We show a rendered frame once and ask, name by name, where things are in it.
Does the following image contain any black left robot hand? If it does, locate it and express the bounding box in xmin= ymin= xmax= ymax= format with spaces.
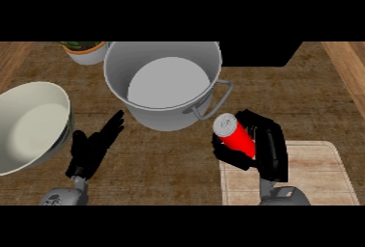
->
xmin=64 ymin=109 xmax=128 ymax=181

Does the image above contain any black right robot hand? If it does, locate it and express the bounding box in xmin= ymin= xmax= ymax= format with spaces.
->
xmin=211 ymin=109 xmax=292 ymax=183

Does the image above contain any red can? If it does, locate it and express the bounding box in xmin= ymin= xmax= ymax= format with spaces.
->
xmin=212 ymin=112 xmax=259 ymax=159

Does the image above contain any pale wooden cutting board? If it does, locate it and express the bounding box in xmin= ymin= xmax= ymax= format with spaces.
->
xmin=219 ymin=140 xmax=361 ymax=206

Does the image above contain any grey metal pot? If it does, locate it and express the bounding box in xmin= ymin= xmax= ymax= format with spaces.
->
xmin=103 ymin=41 xmax=236 ymax=132

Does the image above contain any white bowl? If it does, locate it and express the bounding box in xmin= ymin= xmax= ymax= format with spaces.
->
xmin=0 ymin=81 xmax=76 ymax=177

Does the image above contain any white potted plant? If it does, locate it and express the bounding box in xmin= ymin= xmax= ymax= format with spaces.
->
xmin=58 ymin=41 xmax=110 ymax=67

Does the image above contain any black appliance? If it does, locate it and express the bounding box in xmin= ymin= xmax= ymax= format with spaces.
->
xmin=219 ymin=41 xmax=305 ymax=69

